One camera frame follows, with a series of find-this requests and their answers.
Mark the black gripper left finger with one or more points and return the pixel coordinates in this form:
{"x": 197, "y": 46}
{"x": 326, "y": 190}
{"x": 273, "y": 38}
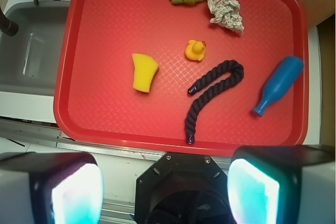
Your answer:
{"x": 50, "y": 188}

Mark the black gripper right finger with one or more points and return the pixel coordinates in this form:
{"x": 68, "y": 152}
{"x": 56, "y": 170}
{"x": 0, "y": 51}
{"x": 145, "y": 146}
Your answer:
{"x": 282, "y": 184}

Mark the blue plastic bottle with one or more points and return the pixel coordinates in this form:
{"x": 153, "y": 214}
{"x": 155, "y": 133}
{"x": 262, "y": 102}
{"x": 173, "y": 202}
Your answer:
{"x": 279, "y": 83}

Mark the grey sink basin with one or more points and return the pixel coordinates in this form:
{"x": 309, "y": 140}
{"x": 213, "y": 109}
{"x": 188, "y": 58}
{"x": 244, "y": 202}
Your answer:
{"x": 30, "y": 59}

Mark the red plastic tray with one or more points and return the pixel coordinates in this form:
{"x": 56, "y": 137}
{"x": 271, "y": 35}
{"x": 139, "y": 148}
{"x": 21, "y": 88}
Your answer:
{"x": 95, "y": 101}

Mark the yellow sponge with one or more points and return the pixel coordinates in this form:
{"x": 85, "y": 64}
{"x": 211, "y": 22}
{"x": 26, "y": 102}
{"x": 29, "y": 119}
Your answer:
{"x": 145, "y": 69}

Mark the yellow rubber duck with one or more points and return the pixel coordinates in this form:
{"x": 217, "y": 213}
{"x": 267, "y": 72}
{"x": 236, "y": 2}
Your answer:
{"x": 195, "y": 50}

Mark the crumpled white paper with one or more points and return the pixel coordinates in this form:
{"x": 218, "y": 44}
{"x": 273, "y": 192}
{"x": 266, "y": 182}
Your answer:
{"x": 226, "y": 14}

